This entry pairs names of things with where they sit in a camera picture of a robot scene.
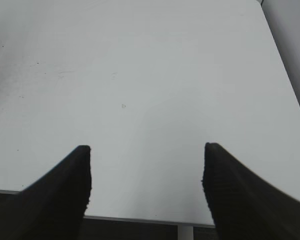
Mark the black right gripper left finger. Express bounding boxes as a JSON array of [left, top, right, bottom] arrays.
[[0, 145, 92, 240]]

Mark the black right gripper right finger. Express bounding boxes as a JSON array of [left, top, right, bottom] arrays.
[[202, 143, 300, 240]]

